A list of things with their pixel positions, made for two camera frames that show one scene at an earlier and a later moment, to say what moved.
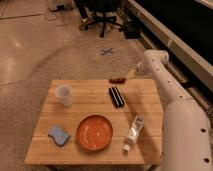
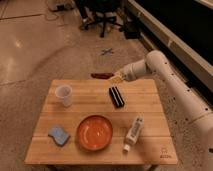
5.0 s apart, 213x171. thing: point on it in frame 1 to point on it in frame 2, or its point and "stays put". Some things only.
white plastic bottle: x=137 y=125 stays put
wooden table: x=98 y=121 stays put
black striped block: x=116 y=96 stays put
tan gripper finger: x=130 y=74 to x=117 y=79
